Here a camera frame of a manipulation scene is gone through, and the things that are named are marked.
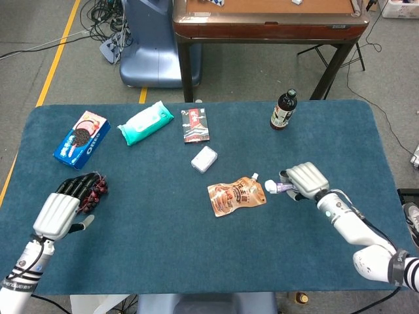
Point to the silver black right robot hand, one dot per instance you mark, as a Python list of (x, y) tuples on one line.
[(307, 178)]

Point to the orange spouted sauce pouch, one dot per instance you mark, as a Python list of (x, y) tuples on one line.
[(234, 198)]

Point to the blue-grey robot torso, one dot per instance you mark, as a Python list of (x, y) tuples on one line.
[(209, 304)]

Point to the dark chocolate bar packet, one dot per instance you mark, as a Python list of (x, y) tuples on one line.
[(195, 126)]

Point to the brown tea bottle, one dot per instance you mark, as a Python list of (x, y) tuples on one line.
[(282, 112)]

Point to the green wet wipes pack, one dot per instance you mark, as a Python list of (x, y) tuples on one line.
[(144, 124)]

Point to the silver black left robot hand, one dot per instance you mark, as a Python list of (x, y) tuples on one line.
[(57, 212)]

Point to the blue Oreo cookie box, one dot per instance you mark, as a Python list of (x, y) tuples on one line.
[(82, 140)]

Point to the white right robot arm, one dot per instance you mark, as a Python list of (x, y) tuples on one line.
[(357, 229)]

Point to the small white box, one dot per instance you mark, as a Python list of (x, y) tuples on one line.
[(204, 159)]

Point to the small brown glass bottle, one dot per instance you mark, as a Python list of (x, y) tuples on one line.
[(302, 297)]

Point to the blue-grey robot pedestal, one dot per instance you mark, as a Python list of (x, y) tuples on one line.
[(147, 59)]

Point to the grey power strip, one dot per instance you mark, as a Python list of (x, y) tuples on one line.
[(113, 49)]

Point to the grey sneaker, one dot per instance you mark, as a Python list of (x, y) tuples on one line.
[(413, 222)]

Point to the white plastic basket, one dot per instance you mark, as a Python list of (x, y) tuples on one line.
[(401, 10)]

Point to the brown wooden mahjong table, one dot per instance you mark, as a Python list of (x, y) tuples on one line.
[(268, 27)]

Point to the blue felt table cover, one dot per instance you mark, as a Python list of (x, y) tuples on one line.
[(163, 235)]

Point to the blue white snake puzzle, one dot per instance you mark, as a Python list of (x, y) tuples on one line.
[(214, 2)]

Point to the small white purple tube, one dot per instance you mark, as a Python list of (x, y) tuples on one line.
[(273, 187)]

